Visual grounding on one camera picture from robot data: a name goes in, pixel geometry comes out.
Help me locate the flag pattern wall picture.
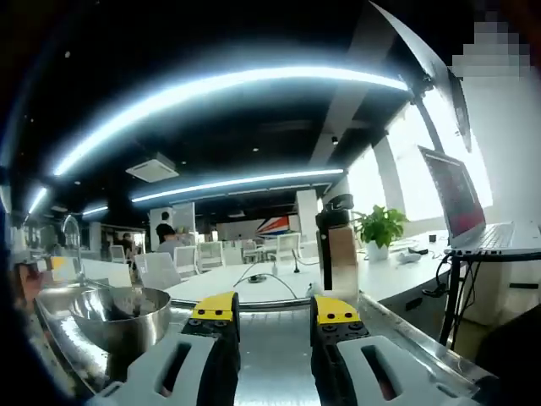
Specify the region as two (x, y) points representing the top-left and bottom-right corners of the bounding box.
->
(257, 214), (292, 238)

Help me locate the water bottle with black lid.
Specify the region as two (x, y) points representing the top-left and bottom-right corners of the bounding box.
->
(314, 194), (360, 297)

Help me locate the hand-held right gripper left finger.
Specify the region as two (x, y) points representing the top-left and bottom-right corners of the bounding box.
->
(86, 290), (242, 406)

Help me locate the silver laptop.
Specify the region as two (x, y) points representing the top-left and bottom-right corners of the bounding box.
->
(417, 145), (541, 255)

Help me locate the row of white office chairs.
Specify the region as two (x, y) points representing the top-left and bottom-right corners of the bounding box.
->
(108, 231), (303, 292)

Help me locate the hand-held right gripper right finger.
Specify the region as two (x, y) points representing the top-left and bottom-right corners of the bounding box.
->
(309, 294), (483, 406)

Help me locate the black cable with plug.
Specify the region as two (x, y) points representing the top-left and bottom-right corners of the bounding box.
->
(420, 253), (451, 297)

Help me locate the steel bowl with water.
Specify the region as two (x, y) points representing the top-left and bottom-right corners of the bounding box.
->
(68, 286), (173, 359)

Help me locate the black laptop stand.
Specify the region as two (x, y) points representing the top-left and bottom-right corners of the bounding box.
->
(437, 249), (473, 350)

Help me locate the grey desk cable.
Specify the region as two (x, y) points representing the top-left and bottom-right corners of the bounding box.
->
(232, 262), (302, 299)

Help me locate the chrome sink faucet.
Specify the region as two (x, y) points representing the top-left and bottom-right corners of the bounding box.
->
(61, 213), (88, 285)

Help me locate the potted green plant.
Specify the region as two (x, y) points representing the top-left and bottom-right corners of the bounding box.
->
(352, 205), (410, 261)

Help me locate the ceiling air conditioner unit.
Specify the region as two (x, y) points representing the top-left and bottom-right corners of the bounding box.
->
(125, 151), (181, 184)

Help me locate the white cabinet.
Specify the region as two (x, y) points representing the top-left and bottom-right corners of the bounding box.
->
(458, 252), (541, 329)

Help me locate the long ceiling light strip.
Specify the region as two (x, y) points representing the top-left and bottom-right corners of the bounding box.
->
(130, 167), (346, 204)
(52, 65), (410, 178)

